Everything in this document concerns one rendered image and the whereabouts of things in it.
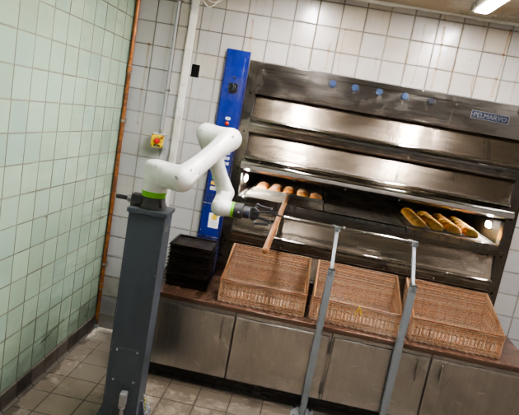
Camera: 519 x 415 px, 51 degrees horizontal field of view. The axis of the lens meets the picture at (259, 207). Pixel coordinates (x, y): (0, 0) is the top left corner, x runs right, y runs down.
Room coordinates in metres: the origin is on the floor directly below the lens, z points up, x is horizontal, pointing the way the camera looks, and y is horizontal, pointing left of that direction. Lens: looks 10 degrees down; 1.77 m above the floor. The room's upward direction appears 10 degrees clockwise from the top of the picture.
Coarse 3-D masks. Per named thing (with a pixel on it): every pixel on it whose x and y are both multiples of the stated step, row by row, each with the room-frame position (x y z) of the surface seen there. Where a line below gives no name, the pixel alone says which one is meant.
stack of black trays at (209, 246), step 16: (176, 240) 3.46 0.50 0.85; (192, 240) 3.53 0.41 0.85; (208, 240) 3.59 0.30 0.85; (176, 256) 3.35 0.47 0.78; (192, 256) 3.34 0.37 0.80; (208, 256) 3.33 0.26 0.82; (176, 272) 3.35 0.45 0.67; (192, 272) 3.33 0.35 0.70; (208, 272) 3.39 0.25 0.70; (192, 288) 3.34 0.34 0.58
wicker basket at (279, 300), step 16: (240, 256) 3.65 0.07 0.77; (256, 256) 3.65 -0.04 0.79; (272, 256) 3.64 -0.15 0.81; (288, 256) 3.64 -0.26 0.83; (304, 256) 3.64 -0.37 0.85; (224, 272) 3.28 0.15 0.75; (240, 272) 3.62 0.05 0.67; (256, 272) 3.62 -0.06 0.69; (272, 272) 3.61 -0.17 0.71; (288, 272) 3.61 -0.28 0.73; (304, 272) 3.61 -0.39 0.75; (224, 288) 3.44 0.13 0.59; (240, 288) 3.20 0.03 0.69; (256, 288) 3.19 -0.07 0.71; (272, 288) 3.19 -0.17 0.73; (288, 288) 3.59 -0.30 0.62; (304, 288) 3.54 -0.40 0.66; (240, 304) 3.20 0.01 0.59; (256, 304) 3.20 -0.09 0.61; (272, 304) 3.19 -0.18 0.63; (288, 304) 3.36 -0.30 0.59; (304, 304) 3.17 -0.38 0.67
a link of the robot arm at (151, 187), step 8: (152, 160) 2.68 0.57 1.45; (160, 160) 2.70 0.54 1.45; (144, 168) 2.69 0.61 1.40; (152, 168) 2.64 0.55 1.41; (160, 168) 2.62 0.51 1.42; (144, 176) 2.67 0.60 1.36; (152, 176) 2.64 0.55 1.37; (160, 176) 2.61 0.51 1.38; (144, 184) 2.66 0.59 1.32; (152, 184) 2.65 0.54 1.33; (160, 184) 2.63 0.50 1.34; (144, 192) 2.66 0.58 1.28; (152, 192) 2.65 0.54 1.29; (160, 192) 2.66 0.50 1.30
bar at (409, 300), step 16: (320, 224) 3.29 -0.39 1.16; (336, 240) 3.23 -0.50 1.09; (400, 240) 3.25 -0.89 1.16; (416, 240) 3.25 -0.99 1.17; (416, 288) 3.02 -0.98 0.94; (320, 304) 3.09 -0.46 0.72; (320, 320) 3.06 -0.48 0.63; (400, 320) 3.05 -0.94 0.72; (320, 336) 3.06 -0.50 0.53; (400, 336) 3.02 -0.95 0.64; (400, 352) 3.02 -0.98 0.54; (304, 384) 3.08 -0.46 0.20; (304, 400) 3.06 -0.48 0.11; (384, 400) 3.02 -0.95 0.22
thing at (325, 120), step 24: (264, 96) 3.74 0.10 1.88; (264, 120) 3.66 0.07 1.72; (288, 120) 3.68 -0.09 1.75; (312, 120) 3.67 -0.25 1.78; (336, 120) 3.67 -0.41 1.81; (360, 120) 3.67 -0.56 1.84; (384, 120) 3.67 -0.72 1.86; (384, 144) 3.61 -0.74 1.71; (408, 144) 3.61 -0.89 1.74; (432, 144) 3.60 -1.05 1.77; (456, 144) 3.60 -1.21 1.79; (480, 144) 3.60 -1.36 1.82; (504, 144) 3.60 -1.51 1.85
